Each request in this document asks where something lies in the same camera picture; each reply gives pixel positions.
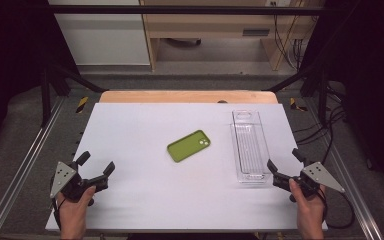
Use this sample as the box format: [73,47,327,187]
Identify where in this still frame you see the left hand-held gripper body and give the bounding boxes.
[49,160,110,202]

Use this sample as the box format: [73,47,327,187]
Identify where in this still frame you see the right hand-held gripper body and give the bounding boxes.
[272,161,347,198]

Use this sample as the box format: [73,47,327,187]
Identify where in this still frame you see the clear plastic tray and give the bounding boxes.
[229,109,272,184]

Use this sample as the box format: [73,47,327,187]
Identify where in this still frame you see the green phone case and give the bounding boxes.
[166,129,212,164]

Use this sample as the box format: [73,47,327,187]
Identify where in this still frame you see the person's right hand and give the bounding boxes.
[289,178,327,225]

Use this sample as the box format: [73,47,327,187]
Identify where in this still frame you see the person's left hand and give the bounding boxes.
[56,185,97,228]

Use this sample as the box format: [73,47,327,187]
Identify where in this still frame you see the white table sheet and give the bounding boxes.
[44,102,328,233]

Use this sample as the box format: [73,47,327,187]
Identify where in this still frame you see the yellow black tape strip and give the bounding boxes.
[289,97,309,113]
[75,96,90,114]

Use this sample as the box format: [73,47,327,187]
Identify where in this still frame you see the wooden table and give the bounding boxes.
[99,90,279,104]

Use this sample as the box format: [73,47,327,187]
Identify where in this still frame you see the black curtain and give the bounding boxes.
[299,0,384,194]
[0,0,79,161]

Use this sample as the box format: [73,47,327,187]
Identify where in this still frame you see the white cabinet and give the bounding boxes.
[48,0,151,66]

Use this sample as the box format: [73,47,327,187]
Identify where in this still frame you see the white power strip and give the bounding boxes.
[265,0,293,7]

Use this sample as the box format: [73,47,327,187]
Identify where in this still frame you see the wooden shelf unit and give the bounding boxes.
[139,0,324,72]

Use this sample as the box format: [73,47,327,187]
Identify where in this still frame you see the aluminium rail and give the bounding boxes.
[0,96,66,240]
[303,99,384,240]

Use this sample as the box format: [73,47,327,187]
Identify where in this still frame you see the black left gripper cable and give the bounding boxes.
[50,196,63,232]

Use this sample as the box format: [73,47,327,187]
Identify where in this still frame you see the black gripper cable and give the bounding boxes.
[318,191,356,230]
[50,196,63,232]

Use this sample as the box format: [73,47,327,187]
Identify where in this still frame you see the black floor cables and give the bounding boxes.
[293,82,348,165]

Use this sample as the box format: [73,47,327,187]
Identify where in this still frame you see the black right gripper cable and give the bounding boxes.
[318,191,356,230]

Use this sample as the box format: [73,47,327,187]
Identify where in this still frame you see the black frame strut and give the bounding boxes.
[40,62,110,128]
[265,62,330,126]

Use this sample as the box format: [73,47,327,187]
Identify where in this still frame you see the bundle of desk cables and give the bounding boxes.
[272,0,318,71]

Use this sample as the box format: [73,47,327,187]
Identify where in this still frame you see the black horizontal frame bar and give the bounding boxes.
[48,4,334,16]

